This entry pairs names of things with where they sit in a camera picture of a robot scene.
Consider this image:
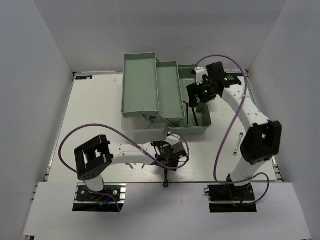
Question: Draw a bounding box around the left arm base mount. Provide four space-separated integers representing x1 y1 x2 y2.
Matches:
72 183 127 213

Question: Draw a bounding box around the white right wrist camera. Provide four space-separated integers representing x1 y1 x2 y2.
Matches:
191 66 207 86

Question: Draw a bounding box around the green plastic toolbox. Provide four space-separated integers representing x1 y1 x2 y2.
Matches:
121 52 212 135

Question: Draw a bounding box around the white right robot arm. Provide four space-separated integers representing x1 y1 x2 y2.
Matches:
186 62 282 200

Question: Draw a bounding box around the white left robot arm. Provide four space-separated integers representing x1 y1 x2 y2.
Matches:
74 135 189 200

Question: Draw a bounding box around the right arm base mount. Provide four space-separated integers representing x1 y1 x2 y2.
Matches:
203 183 257 213

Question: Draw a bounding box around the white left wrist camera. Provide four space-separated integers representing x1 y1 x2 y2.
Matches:
165 132 180 146

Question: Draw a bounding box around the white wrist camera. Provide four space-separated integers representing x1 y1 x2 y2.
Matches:
191 66 207 86
165 132 180 146

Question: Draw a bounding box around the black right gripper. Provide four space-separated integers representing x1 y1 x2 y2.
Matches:
186 77 218 108

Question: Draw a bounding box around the dark hex key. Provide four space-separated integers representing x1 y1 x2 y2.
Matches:
182 101 189 127
191 107 199 127

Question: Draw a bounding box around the small silver wrench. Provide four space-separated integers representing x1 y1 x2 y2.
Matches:
233 132 244 156

